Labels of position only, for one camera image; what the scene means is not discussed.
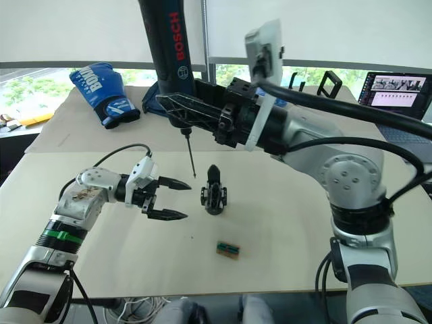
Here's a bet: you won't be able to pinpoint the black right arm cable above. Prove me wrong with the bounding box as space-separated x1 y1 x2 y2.
251 62 432 210

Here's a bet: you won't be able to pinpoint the blind pull chain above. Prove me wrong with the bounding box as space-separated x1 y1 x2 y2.
201 0 209 82

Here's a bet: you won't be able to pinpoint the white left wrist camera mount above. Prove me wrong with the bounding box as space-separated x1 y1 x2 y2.
124 155 159 207

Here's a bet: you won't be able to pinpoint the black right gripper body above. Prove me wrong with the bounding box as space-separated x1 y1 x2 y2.
212 76 268 149

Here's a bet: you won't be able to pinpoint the blue boxing glove white print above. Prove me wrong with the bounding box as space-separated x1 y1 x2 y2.
69 62 141 130

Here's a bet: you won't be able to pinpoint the thin black cable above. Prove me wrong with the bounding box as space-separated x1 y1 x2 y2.
65 261 122 310

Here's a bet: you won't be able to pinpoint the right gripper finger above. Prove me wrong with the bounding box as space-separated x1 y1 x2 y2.
194 79 231 104
155 92 226 134

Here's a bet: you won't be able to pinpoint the black loose gripper body part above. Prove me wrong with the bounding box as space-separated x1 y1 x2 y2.
198 180 230 216

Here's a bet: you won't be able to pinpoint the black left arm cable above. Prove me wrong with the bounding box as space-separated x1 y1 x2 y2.
59 144 153 203

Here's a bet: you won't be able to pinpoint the small green wooden screw block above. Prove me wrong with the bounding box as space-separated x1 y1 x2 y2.
215 241 242 261

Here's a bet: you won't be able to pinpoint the dark blue Bosch electric screwdriver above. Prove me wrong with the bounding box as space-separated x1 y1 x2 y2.
137 0 198 179

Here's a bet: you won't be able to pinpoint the black narrow bracket stand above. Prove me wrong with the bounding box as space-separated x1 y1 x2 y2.
289 72 306 94

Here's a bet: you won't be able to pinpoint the small white tan objects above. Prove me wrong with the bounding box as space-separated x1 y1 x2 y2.
0 113 21 130

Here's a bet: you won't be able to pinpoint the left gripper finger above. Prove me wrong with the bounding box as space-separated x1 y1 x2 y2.
146 208 189 222
158 175 192 192

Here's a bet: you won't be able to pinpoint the grey rounded shape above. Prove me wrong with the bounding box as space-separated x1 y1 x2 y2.
157 298 203 324

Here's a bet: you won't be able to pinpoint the white cable bundle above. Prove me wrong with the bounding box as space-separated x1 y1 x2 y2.
104 296 169 323

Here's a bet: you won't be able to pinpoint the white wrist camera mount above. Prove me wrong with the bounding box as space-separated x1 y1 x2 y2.
243 18 288 151
124 155 159 207

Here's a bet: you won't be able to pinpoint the open laptop computer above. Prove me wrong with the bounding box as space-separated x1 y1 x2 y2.
357 71 432 149

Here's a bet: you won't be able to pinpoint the white roller blind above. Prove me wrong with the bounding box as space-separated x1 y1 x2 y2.
207 0 432 68
0 0 203 65

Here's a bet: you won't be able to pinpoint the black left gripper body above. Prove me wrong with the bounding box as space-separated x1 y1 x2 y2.
133 176 163 219

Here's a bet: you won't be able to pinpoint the black square frame stand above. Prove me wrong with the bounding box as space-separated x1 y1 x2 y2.
317 70 342 99

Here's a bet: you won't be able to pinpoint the yellow envelope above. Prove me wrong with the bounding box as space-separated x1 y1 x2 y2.
15 111 55 128

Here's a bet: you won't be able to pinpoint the dark blue boxing glove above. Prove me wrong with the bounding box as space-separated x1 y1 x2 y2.
141 82 169 117

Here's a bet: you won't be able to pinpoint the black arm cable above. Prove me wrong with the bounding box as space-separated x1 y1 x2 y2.
59 144 153 203
251 62 432 210

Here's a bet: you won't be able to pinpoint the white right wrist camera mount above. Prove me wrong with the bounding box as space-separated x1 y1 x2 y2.
243 18 288 151

